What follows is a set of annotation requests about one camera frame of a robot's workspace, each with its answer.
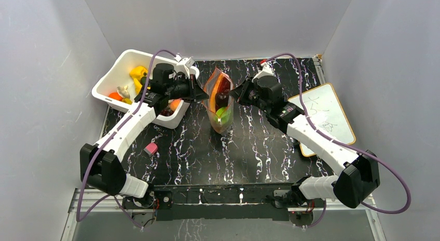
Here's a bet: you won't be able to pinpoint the clear orange-zip bag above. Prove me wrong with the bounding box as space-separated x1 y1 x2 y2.
202 68 234 135

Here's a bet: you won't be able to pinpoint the dark red toy grapes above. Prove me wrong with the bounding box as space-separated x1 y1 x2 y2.
160 108 174 117

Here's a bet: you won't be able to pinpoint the green toy cabbage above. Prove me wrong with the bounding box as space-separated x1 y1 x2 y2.
219 112 231 126

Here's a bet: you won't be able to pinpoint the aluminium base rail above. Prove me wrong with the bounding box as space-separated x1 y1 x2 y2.
62 185 386 240

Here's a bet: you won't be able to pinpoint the white plastic bin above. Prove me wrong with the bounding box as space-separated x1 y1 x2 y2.
91 49 200 129

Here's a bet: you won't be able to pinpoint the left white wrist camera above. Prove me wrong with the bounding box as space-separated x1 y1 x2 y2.
174 57 195 78

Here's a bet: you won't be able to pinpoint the white toy mushroom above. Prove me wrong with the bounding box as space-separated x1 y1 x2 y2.
117 85 131 99

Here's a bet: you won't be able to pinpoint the pink eraser block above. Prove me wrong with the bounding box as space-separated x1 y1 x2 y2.
143 143 158 156

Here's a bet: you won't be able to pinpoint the small whiteboard wooden frame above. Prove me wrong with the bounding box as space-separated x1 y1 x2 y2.
302 83 356 145

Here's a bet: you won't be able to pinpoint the purple cable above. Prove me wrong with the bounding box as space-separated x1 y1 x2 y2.
75 49 180 230
259 52 412 229

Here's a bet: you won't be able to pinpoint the yellow toy bananas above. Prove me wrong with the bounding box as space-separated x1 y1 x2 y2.
122 77 146 105

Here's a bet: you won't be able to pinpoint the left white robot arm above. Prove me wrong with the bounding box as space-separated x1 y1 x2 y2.
79 63 209 208

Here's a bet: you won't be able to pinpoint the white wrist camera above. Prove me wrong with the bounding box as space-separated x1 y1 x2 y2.
174 57 195 78
252 60 274 81

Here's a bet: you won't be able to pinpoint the orange toy carrot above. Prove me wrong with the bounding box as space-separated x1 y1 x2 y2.
108 92 123 101

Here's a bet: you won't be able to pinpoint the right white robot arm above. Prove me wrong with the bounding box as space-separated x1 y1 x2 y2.
229 76 380 208

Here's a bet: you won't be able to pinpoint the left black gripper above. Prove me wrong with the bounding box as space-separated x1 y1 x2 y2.
166 75 210 104

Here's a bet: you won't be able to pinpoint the yellow toy bell pepper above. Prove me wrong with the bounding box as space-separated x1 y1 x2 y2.
129 66 148 82

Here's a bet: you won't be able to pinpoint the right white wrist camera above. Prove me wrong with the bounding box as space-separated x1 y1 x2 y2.
252 60 274 81

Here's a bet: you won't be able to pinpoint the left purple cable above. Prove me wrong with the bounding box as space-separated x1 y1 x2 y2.
75 49 180 230

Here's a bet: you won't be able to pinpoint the black marble table mat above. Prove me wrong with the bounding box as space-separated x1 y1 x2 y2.
85 58 360 189

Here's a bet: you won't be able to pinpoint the dark brown toy fruit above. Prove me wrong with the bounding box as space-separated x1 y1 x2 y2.
214 92 229 111

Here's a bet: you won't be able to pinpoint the green toy starfruit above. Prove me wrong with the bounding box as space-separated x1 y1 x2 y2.
214 107 230 125

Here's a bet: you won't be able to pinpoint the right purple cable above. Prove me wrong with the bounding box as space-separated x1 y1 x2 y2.
259 52 412 229

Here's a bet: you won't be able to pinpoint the orange toy peach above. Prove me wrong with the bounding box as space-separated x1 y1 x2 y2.
169 99 181 112

